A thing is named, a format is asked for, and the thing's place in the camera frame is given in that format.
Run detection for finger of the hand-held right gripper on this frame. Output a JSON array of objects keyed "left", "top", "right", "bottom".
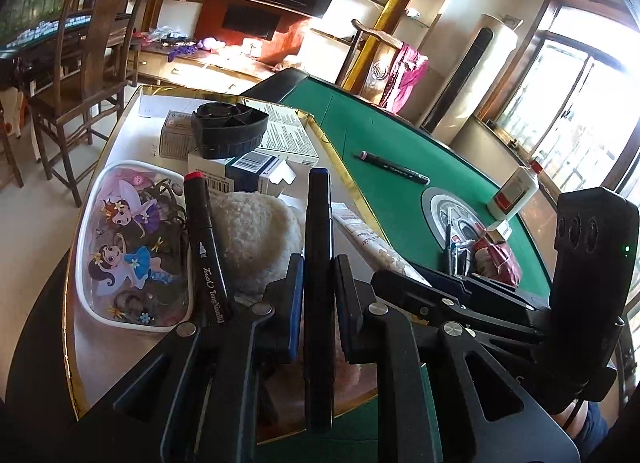
[
  {"left": 412, "top": 263, "right": 548, "bottom": 319},
  {"left": 371, "top": 270, "right": 543, "bottom": 344}
]

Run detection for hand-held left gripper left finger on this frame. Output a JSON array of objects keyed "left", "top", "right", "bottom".
[{"left": 75, "top": 253, "right": 305, "bottom": 463}]

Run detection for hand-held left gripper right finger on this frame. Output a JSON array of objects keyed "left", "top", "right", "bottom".
[{"left": 334, "top": 254, "right": 581, "bottom": 463}]

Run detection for red fabric pouch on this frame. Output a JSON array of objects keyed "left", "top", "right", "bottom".
[{"left": 472, "top": 233, "right": 523, "bottom": 289}]

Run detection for black marker blue cap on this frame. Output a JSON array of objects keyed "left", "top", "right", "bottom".
[{"left": 304, "top": 168, "right": 336, "bottom": 434}]

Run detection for white floral tube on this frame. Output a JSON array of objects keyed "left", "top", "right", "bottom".
[{"left": 331, "top": 203, "right": 433, "bottom": 289}]

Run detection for white fluffy ball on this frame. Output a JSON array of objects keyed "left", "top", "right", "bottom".
[{"left": 207, "top": 190, "right": 303, "bottom": 296}]

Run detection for black marker red cap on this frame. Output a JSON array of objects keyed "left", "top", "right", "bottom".
[{"left": 183, "top": 171, "right": 235, "bottom": 330}]

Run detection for white printed medicine box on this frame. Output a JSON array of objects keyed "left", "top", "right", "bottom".
[{"left": 252, "top": 103, "right": 321, "bottom": 167}]

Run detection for black round container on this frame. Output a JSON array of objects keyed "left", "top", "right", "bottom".
[{"left": 191, "top": 101, "right": 271, "bottom": 160}]

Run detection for cartoon print pencil case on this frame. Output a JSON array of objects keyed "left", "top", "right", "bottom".
[{"left": 75, "top": 161, "right": 196, "bottom": 331}]

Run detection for gold-rimmed cardboard box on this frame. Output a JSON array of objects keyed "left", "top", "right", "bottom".
[{"left": 62, "top": 84, "right": 396, "bottom": 444}]

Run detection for small white carton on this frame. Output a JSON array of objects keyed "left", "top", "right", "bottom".
[{"left": 160, "top": 110, "right": 201, "bottom": 160}]

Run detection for person's right forearm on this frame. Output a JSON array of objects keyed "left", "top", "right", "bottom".
[{"left": 560, "top": 398, "right": 612, "bottom": 456}]

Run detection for round table control panel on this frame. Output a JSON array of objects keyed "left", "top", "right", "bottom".
[{"left": 421, "top": 186, "right": 501, "bottom": 266}]

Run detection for white bottle red cap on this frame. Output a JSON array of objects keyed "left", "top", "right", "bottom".
[{"left": 487, "top": 159, "right": 543, "bottom": 222}]

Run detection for black marker pink end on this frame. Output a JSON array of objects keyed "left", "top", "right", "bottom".
[{"left": 354, "top": 150, "right": 431, "bottom": 185}]

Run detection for blue white barcode box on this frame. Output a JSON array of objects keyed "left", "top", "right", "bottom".
[{"left": 187, "top": 150, "right": 297, "bottom": 196}]

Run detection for large window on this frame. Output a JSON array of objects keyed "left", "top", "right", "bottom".
[{"left": 475, "top": 0, "right": 640, "bottom": 224}]

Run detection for magenta cloth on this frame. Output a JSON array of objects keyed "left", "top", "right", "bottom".
[{"left": 377, "top": 43, "right": 430, "bottom": 114}]

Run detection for white standing air conditioner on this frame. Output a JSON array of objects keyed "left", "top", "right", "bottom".
[{"left": 420, "top": 13, "right": 518, "bottom": 144}]

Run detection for carved wooden chair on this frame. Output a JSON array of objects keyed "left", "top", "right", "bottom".
[{"left": 335, "top": 18, "right": 431, "bottom": 114}]

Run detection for low wooden cabinet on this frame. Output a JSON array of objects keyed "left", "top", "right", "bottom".
[{"left": 135, "top": 38, "right": 281, "bottom": 88}]

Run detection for purple toy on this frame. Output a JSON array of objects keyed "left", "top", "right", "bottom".
[{"left": 167, "top": 40, "right": 202, "bottom": 62}]

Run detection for black fireplace insert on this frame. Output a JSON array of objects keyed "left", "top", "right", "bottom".
[{"left": 221, "top": 5, "right": 281, "bottom": 42}]

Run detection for tall wooden chair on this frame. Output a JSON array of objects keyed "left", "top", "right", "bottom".
[{"left": 27, "top": 0, "right": 163, "bottom": 208}]

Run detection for white orange object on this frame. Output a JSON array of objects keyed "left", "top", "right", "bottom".
[{"left": 0, "top": 90, "right": 27, "bottom": 140}]

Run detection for dark mahjong table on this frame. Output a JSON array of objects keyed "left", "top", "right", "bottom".
[{"left": 0, "top": 10, "right": 138, "bottom": 91}]

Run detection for rows of mahjong tiles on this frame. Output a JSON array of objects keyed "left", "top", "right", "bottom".
[{"left": 10, "top": 13, "right": 93, "bottom": 48}]

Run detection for wooden wall shelf unit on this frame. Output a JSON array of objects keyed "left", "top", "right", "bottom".
[{"left": 135, "top": 0, "right": 481, "bottom": 94}]

